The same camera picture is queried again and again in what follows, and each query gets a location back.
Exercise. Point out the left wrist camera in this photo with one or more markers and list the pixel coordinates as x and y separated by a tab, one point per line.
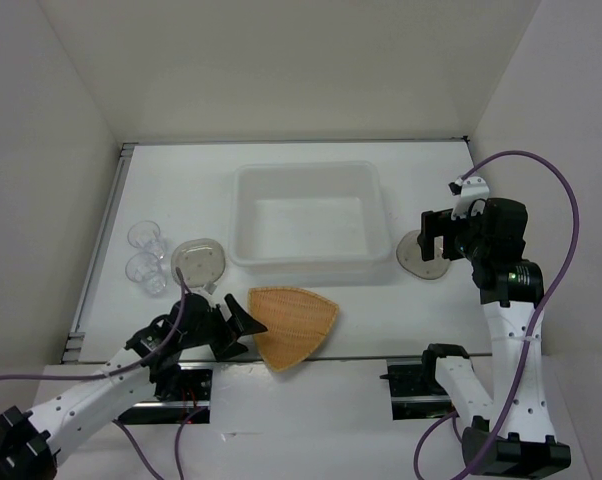
207	292

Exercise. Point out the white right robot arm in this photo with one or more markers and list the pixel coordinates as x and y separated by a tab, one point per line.
507	432

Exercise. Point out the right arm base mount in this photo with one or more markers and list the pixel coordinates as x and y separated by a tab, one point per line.
411	396

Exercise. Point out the clear plastic cup front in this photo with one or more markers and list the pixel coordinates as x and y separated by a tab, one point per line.
145	270

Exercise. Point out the clear plastic cup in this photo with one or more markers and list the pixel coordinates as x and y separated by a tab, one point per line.
145	270
147	236

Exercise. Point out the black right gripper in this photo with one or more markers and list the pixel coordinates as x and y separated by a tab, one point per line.
435	223

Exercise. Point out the translucent plastic bin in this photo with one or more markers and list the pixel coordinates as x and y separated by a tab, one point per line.
310	222

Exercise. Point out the aluminium table frame rail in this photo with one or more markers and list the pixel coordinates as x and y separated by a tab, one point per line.
75	338

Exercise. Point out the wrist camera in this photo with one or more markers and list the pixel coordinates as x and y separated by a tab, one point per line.
207	292
471	196

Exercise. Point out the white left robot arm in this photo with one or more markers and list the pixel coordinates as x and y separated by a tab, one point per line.
36	442

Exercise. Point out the clear plastic cup rear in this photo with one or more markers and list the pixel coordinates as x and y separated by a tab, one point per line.
147	236

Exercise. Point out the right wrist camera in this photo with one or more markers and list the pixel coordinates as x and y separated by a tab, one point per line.
471	196

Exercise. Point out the woven bamboo basket tray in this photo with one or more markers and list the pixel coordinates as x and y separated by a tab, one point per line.
298	321

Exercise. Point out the clear glass plate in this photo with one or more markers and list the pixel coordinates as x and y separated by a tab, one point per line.
201	261
409	257

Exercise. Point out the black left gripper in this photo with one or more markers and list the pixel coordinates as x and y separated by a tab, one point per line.
244	324

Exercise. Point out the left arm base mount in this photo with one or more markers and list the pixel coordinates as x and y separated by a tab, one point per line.
187	400

